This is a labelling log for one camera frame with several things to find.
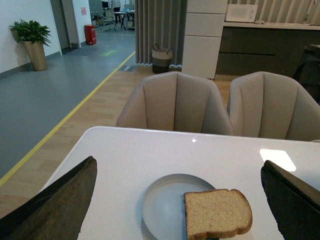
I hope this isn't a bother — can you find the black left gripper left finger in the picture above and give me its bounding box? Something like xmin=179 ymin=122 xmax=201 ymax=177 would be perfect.
xmin=0 ymin=156 xmax=97 ymax=240

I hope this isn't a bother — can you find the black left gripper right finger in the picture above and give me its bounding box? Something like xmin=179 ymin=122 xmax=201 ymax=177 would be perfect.
xmin=260 ymin=160 xmax=320 ymax=240

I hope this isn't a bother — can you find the slice of toast bread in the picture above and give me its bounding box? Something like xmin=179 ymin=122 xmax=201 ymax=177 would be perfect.
xmin=183 ymin=189 xmax=253 ymax=240

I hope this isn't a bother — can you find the light blue round plate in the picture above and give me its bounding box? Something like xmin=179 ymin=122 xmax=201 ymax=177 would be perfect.
xmin=141 ymin=173 xmax=214 ymax=240

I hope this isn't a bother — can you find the beige right armchair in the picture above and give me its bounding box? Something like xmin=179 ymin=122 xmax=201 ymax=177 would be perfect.
xmin=227 ymin=71 xmax=320 ymax=142

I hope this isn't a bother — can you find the beige armchair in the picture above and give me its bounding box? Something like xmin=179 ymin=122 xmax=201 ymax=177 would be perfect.
xmin=116 ymin=71 xmax=234 ymax=136
xmin=227 ymin=71 xmax=320 ymax=142

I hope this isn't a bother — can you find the beige left armchair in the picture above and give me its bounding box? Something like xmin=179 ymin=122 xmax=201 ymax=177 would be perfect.
xmin=116 ymin=71 xmax=234 ymax=136

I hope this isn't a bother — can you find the dark grey kitchen counter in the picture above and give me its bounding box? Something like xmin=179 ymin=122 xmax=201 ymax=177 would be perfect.
xmin=216 ymin=26 xmax=320 ymax=77

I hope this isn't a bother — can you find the potted green plant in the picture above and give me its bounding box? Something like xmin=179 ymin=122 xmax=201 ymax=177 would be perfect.
xmin=9 ymin=19 xmax=51 ymax=71

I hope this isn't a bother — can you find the red fire extinguisher box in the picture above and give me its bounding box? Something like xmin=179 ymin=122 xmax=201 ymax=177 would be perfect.
xmin=84 ymin=24 xmax=97 ymax=45

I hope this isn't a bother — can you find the woven laundry basket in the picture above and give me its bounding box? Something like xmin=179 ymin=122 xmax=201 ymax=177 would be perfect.
xmin=151 ymin=43 xmax=173 ymax=74

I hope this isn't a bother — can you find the white drawer cabinet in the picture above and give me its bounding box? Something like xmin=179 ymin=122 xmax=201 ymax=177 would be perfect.
xmin=182 ymin=0 xmax=227 ymax=80

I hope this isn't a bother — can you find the grey pleated curtain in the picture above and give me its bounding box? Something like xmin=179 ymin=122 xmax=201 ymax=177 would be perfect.
xmin=134 ymin=0 xmax=188 ymax=65

